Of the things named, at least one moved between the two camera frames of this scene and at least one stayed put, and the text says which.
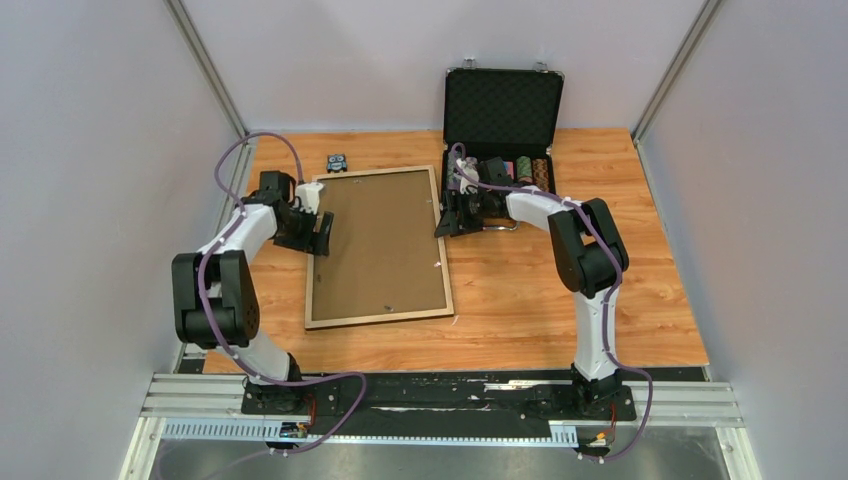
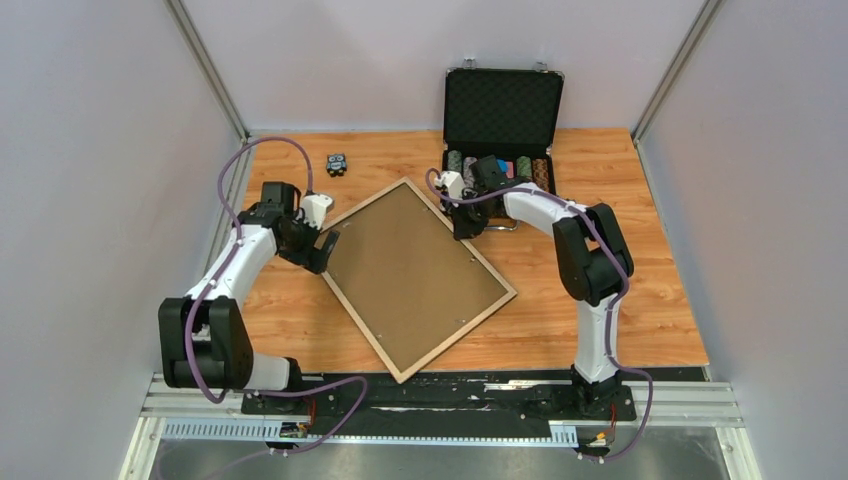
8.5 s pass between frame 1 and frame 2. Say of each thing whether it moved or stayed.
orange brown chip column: stayed
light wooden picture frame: moved
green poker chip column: stayed
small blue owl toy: stayed
